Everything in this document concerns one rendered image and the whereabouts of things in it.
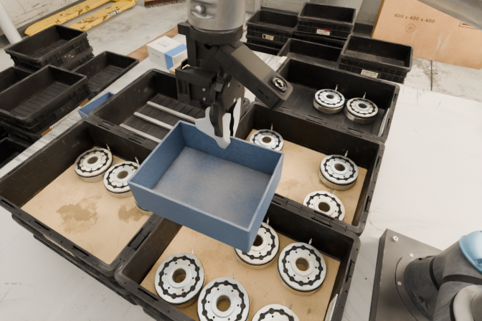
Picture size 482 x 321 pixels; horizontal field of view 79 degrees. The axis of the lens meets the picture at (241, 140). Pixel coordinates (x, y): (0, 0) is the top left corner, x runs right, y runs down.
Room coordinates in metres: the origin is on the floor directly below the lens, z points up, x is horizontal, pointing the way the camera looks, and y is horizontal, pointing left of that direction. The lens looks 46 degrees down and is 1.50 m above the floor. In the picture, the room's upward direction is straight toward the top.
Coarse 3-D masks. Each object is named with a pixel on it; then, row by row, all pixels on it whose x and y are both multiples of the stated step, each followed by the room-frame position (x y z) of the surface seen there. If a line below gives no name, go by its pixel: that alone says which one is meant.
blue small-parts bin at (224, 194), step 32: (192, 128) 0.38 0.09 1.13; (160, 160) 0.33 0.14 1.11; (192, 160) 0.36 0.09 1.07; (224, 160) 0.36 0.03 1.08; (256, 160) 0.33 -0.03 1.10; (160, 192) 0.29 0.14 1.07; (192, 192) 0.29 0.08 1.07; (224, 192) 0.29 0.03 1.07; (256, 192) 0.29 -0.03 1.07; (192, 224) 0.22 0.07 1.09; (224, 224) 0.20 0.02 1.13; (256, 224) 0.21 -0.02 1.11
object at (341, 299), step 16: (288, 208) 0.34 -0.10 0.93; (160, 224) 0.31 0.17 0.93; (320, 224) 0.30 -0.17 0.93; (144, 240) 0.27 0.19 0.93; (352, 240) 0.27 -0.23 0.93; (128, 256) 0.24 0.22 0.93; (352, 256) 0.24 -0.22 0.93; (352, 272) 0.21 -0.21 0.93; (128, 288) 0.18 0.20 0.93; (144, 288) 0.18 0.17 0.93; (160, 304) 0.15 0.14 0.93; (336, 304) 0.15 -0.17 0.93; (176, 320) 0.13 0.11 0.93; (192, 320) 0.13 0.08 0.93; (336, 320) 0.13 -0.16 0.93
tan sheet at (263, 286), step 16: (176, 240) 0.32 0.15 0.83; (192, 240) 0.32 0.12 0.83; (208, 240) 0.32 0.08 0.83; (288, 240) 0.32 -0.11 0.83; (208, 256) 0.28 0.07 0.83; (224, 256) 0.28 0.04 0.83; (208, 272) 0.24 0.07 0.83; (224, 272) 0.24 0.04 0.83; (240, 272) 0.24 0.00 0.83; (256, 272) 0.24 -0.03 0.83; (272, 272) 0.24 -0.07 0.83; (336, 272) 0.24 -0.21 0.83; (256, 288) 0.21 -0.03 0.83; (272, 288) 0.21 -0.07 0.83; (320, 288) 0.21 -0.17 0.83; (192, 304) 0.18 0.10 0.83; (224, 304) 0.18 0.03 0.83; (256, 304) 0.18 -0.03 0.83; (288, 304) 0.18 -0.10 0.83; (304, 304) 0.18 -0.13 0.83; (320, 304) 0.18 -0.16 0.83; (304, 320) 0.15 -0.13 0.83; (320, 320) 0.15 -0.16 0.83
